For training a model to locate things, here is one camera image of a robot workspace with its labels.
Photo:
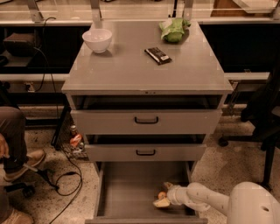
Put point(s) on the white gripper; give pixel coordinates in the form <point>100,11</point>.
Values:
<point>174,194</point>

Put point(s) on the orange fruit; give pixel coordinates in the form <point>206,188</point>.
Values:
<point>162,195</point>

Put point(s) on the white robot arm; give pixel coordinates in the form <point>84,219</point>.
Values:
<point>248,203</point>

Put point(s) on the bottom grey drawer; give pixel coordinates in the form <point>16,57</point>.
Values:
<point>127,191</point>

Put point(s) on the grey drawer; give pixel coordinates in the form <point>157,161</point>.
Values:
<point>146,115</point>
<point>128,148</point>
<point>127,191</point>

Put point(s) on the middle grey drawer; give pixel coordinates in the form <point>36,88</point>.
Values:
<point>128,148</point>

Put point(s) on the top grey drawer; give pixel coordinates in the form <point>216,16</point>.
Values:
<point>146,115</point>

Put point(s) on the person's hand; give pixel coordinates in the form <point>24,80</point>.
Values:
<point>4,148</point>

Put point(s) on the orange snack packet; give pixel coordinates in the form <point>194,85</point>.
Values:
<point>74,141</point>

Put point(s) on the black snack bar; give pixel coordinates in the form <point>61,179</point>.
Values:
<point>159,56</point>

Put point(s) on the tan shoe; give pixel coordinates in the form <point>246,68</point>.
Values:
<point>14,168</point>
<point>18,217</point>

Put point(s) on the black chair base left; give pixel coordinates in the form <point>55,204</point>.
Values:
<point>29,189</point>

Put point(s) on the green chip bag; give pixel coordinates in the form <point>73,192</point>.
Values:
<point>173,29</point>

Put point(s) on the white bowl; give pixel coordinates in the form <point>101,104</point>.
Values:
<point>97,40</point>

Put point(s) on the brown trouser leg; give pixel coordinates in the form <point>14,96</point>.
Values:
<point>12,127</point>

